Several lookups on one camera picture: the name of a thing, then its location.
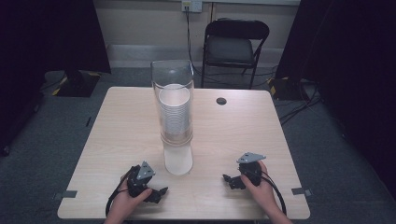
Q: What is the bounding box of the bundle of black floor cables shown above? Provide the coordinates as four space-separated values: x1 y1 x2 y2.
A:
278 78 323 125

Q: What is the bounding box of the black stand base yellow tape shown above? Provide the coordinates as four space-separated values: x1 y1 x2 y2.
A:
51 70 103 98
266 76 312 101

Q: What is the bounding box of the grey tape strip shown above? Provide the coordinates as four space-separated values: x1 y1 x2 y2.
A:
290 187 313 197
53 189 78 201

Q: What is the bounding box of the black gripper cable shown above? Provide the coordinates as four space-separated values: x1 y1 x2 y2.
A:
105 164 141 217
260 170 288 217

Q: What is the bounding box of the black cable from wall socket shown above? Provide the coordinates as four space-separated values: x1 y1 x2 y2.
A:
185 6 204 77

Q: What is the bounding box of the black curtain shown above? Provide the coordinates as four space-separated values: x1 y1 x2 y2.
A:
275 0 396 200

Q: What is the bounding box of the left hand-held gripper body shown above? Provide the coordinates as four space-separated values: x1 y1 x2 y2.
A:
125 161 157 199

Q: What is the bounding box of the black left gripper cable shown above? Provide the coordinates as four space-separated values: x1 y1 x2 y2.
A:
105 164 141 217

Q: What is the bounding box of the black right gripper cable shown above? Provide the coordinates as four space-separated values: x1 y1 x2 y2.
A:
260 170 288 217

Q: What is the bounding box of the black folding chair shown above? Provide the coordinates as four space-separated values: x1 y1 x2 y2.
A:
200 18 271 91

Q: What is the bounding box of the person's right hand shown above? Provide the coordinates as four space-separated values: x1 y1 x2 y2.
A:
240 160 278 213

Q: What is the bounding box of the white wall socket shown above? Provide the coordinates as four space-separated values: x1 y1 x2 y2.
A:
181 0 204 14

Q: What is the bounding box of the person's left hand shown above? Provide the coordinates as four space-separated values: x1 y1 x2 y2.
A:
106 178 154 222

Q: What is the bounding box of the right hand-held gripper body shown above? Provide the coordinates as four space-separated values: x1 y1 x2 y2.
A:
235 151 267 188

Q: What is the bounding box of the stack of white paper cups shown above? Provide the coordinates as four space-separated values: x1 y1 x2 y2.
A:
158 83 191 136

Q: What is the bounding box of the clear tube cup dispenser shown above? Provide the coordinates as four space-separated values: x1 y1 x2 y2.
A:
150 59 196 176

